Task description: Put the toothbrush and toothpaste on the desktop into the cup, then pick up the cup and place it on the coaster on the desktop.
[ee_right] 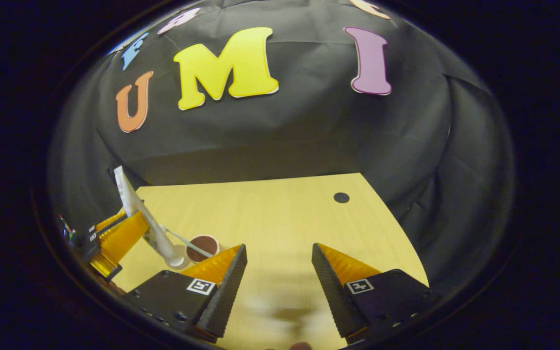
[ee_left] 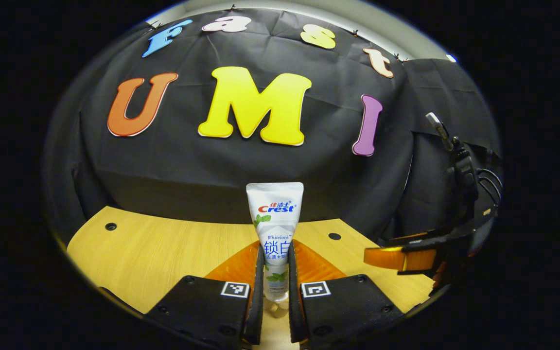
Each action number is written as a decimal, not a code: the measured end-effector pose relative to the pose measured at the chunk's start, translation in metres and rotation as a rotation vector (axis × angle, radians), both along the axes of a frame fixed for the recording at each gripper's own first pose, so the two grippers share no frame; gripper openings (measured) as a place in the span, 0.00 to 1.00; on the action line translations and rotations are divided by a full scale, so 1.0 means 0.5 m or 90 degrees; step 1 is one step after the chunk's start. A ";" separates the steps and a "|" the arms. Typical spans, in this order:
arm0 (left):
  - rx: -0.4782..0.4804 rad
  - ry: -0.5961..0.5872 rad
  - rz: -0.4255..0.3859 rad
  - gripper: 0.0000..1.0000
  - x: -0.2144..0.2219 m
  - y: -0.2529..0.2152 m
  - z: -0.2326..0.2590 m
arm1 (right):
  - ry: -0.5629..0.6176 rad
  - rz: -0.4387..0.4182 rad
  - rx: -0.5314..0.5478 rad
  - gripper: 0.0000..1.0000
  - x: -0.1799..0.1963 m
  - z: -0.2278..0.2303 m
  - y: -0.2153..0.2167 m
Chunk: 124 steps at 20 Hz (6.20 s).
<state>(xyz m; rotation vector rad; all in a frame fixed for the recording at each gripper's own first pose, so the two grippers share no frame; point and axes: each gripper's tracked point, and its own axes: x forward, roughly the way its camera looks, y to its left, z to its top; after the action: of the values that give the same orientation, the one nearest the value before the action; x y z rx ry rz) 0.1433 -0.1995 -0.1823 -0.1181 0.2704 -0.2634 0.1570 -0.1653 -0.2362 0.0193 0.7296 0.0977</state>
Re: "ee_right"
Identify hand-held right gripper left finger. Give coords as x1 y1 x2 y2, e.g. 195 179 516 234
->
123 244 248 343

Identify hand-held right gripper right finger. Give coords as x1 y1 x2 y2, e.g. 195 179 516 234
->
312 243 440 344

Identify white toothpaste tube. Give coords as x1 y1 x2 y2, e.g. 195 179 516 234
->
113 165 191 269

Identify beige cup with handle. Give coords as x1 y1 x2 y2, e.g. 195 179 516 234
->
185 234 222 264

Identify pale green toothbrush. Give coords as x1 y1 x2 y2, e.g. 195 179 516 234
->
161 225 213 258

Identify wooden desktop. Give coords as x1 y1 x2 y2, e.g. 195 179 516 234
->
110 173 430 350

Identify black backdrop cloth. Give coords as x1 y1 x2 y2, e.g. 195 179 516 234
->
49 0 514 292

